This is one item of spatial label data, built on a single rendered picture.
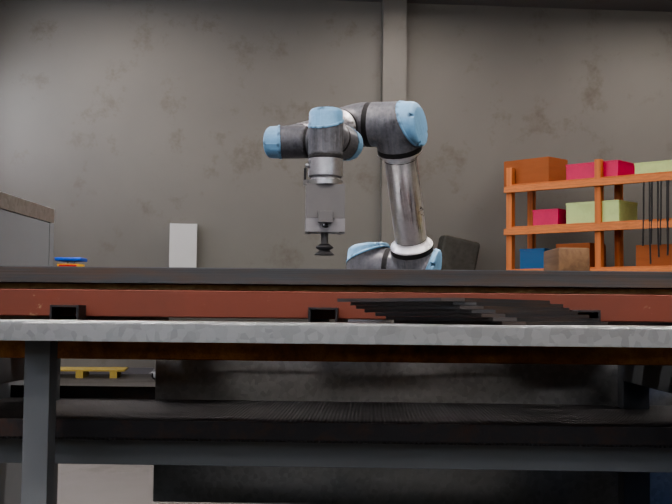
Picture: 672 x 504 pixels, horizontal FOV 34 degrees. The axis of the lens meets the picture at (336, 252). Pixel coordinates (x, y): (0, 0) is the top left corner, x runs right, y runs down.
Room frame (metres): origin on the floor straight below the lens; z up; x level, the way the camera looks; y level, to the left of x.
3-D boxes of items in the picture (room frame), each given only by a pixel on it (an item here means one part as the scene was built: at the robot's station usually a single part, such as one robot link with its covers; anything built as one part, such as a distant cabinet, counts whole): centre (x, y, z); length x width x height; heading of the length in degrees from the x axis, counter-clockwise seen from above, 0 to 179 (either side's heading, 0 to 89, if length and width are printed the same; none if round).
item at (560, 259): (2.11, -0.45, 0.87); 0.12 x 0.06 x 0.05; 3
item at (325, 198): (2.33, 0.03, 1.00); 0.10 x 0.09 x 0.16; 3
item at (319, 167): (2.34, 0.03, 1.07); 0.08 x 0.08 x 0.05
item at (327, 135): (2.35, 0.02, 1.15); 0.09 x 0.08 x 0.11; 159
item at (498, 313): (1.72, -0.22, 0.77); 0.45 x 0.20 x 0.04; 88
